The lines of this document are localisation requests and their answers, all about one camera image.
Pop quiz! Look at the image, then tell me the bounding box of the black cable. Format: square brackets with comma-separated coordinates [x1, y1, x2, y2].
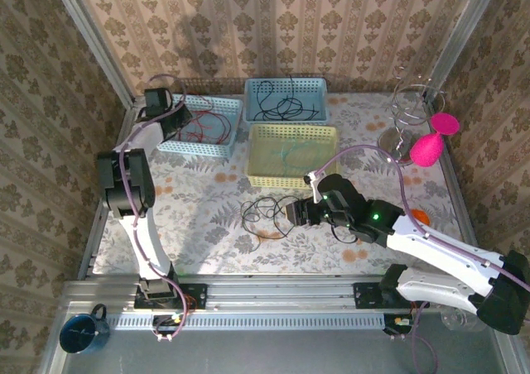
[241, 195, 300, 243]
[272, 74, 320, 122]
[253, 79, 299, 122]

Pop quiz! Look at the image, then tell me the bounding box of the teal green cable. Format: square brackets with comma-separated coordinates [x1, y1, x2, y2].
[268, 139, 330, 175]

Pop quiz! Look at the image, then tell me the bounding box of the tilted light blue perforated basket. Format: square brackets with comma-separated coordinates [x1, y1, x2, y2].
[157, 93, 244, 160]

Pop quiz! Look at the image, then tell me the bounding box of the pale yellow perforated basket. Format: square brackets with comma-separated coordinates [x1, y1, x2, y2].
[247, 123, 340, 192]

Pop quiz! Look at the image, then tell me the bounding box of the pink goblet glass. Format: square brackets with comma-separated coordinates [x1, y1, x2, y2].
[409, 113, 460, 168]

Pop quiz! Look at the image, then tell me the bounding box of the floral tablecloth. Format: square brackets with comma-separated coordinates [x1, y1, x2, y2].
[91, 94, 473, 276]

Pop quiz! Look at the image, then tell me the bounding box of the clear glass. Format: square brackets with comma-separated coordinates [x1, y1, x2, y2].
[441, 307, 488, 333]

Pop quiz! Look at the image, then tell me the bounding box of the dark blue mug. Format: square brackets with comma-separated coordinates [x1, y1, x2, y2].
[59, 303, 111, 355]

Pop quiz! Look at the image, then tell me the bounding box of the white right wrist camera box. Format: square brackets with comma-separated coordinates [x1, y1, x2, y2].
[304, 170, 329, 204]

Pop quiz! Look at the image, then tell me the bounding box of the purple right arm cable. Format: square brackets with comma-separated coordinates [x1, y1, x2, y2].
[316, 145, 530, 374]

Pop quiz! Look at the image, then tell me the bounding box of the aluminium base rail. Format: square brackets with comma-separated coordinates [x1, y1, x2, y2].
[61, 272, 508, 311]

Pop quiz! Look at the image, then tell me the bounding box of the metal spiral wire stand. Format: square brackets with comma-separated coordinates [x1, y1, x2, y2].
[377, 65, 451, 164]

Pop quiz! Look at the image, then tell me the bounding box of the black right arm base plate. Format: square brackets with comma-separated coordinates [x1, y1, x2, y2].
[354, 281, 430, 309]

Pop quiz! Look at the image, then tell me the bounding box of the aluminium frame post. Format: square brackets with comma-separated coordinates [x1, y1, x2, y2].
[426, 0, 504, 102]
[47, 0, 136, 108]

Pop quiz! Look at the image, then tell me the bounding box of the grey slotted cable duct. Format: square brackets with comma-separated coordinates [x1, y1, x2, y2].
[109, 310, 386, 331]

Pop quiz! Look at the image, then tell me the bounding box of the aluminium table side rail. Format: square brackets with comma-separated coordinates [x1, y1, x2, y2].
[78, 104, 136, 280]
[432, 100, 489, 276]

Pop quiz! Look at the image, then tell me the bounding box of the small connector with coloured wires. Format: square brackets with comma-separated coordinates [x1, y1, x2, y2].
[152, 303, 195, 342]
[384, 314, 419, 342]

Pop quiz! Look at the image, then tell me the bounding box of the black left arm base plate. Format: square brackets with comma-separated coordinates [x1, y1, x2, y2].
[134, 283, 208, 309]

